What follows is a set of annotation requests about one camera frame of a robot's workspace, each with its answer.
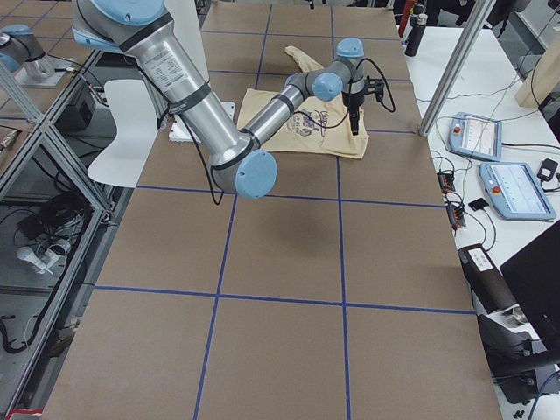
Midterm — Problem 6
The white plastic chair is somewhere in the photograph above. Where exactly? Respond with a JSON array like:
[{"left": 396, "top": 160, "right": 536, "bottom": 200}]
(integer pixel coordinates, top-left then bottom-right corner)
[{"left": 87, "top": 80, "right": 163, "bottom": 188}]

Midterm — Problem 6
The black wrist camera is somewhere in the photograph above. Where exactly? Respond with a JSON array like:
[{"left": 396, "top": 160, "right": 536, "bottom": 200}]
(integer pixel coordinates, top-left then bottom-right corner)
[{"left": 364, "top": 75, "right": 385, "bottom": 103}]

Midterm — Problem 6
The black water bottle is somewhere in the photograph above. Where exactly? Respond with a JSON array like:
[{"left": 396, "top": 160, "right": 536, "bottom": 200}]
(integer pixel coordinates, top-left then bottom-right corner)
[{"left": 404, "top": 13, "right": 428, "bottom": 57}]

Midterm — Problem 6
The black monitor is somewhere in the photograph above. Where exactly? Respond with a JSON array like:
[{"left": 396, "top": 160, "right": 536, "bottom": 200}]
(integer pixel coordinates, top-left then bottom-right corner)
[{"left": 500, "top": 223, "right": 559, "bottom": 349}]

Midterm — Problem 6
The aluminium frame post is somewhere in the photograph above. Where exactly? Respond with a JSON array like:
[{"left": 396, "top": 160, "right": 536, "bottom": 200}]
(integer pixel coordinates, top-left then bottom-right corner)
[{"left": 418, "top": 0, "right": 495, "bottom": 137}]

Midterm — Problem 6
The beige long-sleeve printed shirt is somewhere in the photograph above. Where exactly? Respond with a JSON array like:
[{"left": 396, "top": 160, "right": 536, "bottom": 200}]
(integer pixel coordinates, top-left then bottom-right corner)
[{"left": 237, "top": 45, "right": 369, "bottom": 159}]

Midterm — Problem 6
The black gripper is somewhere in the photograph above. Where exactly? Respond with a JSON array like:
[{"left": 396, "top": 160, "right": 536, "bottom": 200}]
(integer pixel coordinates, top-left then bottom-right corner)
[{"left": 343, "top": 78, "right": 366, "bottom": 134}]

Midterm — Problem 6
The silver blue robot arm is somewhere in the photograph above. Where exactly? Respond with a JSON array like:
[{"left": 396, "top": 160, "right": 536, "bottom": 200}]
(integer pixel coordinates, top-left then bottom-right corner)
[{"left": 73, "top": 1, "right": 364, "bottom": 199}]

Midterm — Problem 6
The near blue teach pendant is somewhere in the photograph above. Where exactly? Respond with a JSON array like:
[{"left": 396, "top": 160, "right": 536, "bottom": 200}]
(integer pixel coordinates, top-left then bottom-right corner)
[{"left": 479, "top": 162, "right": 557, "bottom": 221}]

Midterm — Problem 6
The blue teach pendant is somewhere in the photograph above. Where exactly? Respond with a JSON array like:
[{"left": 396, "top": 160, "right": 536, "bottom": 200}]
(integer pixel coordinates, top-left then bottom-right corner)
[
  {"left": 479, "top": 162, "right": 557, "bottom": 221},
  {"left": 448, "top": 112, "right": 502, "bottom": 162}
]

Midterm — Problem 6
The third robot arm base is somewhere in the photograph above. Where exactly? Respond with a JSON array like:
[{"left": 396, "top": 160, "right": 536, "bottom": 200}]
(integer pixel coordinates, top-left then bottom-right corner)
[{"left": 1, "top": 24, "right": 63, "bottom": 88}]

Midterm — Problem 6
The far blue teach pendant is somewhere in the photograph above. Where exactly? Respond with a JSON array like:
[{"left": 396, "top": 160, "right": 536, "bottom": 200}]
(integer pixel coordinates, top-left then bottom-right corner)
[{"left": 448, "top": 112, "right": 502, "bottom": 162}]

